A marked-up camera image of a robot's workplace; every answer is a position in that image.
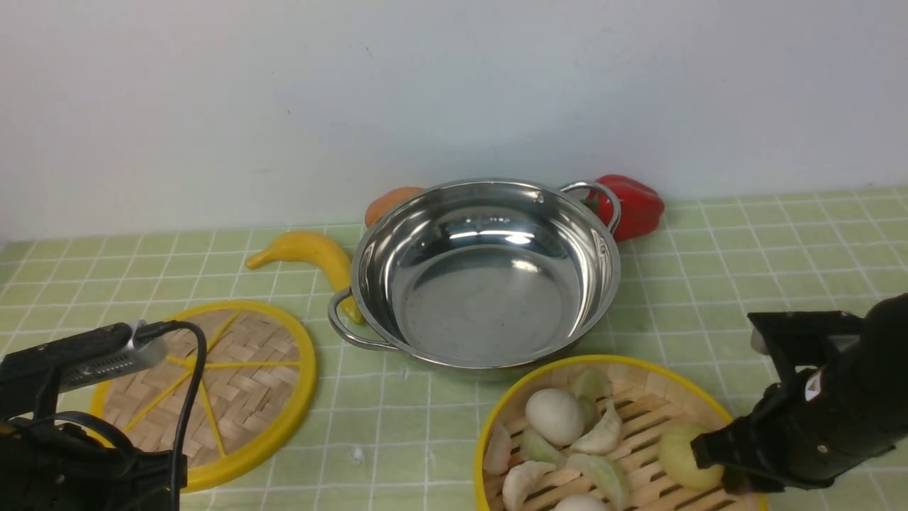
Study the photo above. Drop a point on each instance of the white dumpling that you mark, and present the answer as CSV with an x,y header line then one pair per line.
x,y
496,460
522,480
604,436

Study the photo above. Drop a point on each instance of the green dumpling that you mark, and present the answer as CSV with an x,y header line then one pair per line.
x,y
588,388
534,447
606,475

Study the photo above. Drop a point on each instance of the green dumpling front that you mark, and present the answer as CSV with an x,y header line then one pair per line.
x,y
606,475

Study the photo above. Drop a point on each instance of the white dumpling front left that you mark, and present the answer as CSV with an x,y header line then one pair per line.
x,y
522,480

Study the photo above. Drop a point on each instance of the yellow toy banana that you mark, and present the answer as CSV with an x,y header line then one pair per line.
x,y
315,248

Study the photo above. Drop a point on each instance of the woven bamboo steamer lid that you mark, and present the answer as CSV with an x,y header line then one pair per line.
x,y
259,380

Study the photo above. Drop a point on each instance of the stainless steel pot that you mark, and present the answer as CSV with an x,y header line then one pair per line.
x,y
484,274

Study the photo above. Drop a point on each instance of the red toy bell pepper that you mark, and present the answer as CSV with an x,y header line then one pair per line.
x,y
642,208

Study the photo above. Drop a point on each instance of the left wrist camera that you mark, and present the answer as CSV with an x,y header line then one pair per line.
x,y
32,379

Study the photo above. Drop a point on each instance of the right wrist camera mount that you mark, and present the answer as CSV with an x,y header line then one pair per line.
x,y
796,340

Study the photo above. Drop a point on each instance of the white round bun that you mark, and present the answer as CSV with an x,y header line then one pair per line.
x,y
583,502
556,415

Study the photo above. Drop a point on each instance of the yellow-green round bun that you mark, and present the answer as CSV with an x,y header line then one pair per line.
x,y
676,456

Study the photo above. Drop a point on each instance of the green dumpling left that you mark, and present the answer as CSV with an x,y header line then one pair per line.
x,y
534,447

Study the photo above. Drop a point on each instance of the green checkered tablecloth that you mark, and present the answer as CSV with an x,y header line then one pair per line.
x,y
385,433

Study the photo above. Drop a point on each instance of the green dumpling back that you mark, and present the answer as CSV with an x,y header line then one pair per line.
x,y
588,388

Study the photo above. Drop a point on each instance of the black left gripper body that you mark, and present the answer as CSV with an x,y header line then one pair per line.
x,y
84,464

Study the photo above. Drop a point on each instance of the orange toy fruit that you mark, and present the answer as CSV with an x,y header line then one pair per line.
x,y
387,202

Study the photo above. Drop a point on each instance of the white dumpling centre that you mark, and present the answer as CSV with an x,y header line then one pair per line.
x,y
604,436

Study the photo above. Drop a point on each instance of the bamboo steamer basket yellow rim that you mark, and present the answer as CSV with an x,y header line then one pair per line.
x,y
649,399

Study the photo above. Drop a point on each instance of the white dumpling far left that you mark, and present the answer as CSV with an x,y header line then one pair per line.
x,y
496,460

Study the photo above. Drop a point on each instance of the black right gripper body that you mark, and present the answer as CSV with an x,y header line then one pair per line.
x,y
827,422

